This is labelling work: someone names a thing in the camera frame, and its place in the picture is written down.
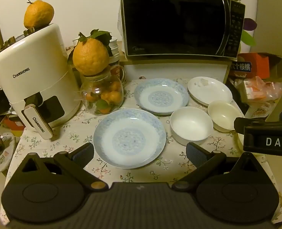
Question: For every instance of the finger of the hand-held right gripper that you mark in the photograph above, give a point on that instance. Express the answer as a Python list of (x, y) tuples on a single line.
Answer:
[(241, 124)]

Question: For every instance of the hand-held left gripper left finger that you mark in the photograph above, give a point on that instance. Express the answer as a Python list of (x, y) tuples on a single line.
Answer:
[(83, 154)]

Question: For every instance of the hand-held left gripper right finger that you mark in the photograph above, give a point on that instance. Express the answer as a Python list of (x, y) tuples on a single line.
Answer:
[(196, 155)]

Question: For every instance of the cream bowl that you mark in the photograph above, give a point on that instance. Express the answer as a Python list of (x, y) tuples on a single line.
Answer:
[(224, 114)]

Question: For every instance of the white plate with rose print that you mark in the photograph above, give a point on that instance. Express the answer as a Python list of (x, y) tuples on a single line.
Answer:
[(210, 90)]

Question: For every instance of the white printed bag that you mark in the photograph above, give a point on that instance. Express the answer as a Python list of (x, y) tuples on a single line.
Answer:
[(260, 111)]

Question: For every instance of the white straight-sided bowl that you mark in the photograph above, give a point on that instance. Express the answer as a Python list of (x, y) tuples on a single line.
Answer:
[(191, 124)]

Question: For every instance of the floral tablecloth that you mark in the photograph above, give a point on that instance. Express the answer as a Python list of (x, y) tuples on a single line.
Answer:
[(71, 124)]

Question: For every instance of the plastic bag of tissue packs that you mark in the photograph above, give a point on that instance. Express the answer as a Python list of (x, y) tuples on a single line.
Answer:
[(255, 90)]

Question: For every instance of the blue patterned plate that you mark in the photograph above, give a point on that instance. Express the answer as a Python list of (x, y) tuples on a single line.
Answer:
[(129, 138), (160, 97)]

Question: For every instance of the orange carton with blue label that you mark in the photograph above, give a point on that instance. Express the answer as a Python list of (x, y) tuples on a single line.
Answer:
[(257, 62)]

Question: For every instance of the pile of small oranges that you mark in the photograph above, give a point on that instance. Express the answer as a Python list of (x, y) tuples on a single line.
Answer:
[(112, 95)]

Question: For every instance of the glass jar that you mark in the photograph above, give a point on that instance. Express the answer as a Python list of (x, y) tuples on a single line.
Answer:
[(93, 85)]

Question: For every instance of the round printed lid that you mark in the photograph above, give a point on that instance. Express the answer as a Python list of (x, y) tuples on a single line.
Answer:
[(2, 158)]

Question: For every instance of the white microwave stand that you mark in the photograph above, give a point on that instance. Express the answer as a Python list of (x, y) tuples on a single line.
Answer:
[(174, 71)]

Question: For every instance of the glass mug with red label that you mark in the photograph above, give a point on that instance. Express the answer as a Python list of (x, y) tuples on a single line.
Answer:
[(116, 71)]

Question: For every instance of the white air fryer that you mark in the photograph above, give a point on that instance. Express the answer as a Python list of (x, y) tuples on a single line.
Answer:
[(36, 76)]

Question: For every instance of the large orange with leaves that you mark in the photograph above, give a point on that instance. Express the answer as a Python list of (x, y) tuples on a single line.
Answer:
[(90, 57)]

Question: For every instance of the white canister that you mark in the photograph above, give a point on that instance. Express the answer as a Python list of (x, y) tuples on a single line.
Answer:
[(114, 52)]

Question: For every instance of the black microwave oven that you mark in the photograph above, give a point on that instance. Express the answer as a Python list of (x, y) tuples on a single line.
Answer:
[(174, 21)]

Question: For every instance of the large orange with stem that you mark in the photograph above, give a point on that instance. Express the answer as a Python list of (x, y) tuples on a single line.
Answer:
[(38, 14)]

